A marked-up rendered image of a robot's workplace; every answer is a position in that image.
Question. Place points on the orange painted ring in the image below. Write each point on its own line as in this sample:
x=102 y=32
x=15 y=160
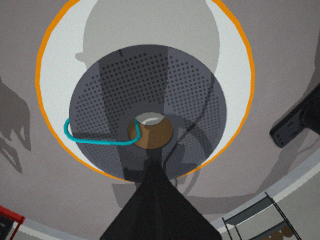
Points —
x=69 y=4

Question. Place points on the turquoise wire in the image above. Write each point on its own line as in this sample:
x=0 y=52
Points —
x=102 y=141

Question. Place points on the white circular mat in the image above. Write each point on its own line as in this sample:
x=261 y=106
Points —
x=91 y=29

